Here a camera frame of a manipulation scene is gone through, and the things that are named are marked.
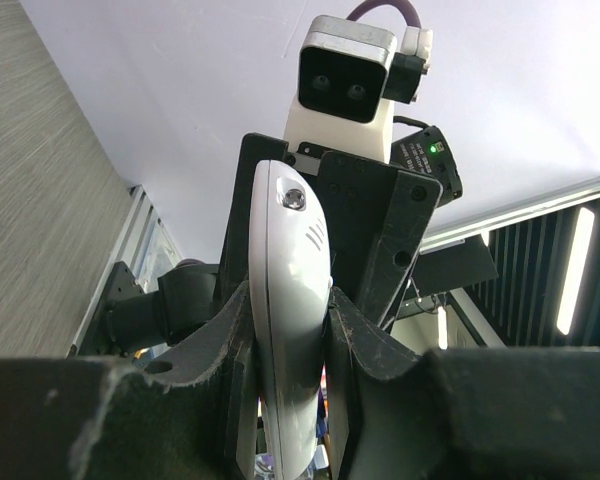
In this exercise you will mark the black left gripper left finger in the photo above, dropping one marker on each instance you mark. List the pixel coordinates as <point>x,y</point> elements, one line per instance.
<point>190,414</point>

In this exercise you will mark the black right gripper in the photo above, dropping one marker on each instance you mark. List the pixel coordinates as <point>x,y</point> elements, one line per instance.
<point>376,216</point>

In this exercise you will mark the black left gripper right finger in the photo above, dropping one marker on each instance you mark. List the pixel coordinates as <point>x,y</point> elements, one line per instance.
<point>461,413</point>

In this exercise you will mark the white remote control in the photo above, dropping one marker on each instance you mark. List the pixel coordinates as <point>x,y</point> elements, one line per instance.
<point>289,273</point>

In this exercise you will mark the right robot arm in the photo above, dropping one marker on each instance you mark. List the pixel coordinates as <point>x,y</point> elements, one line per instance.
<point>130,320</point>

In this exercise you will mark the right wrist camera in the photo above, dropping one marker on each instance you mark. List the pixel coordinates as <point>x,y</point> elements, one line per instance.
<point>351,76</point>

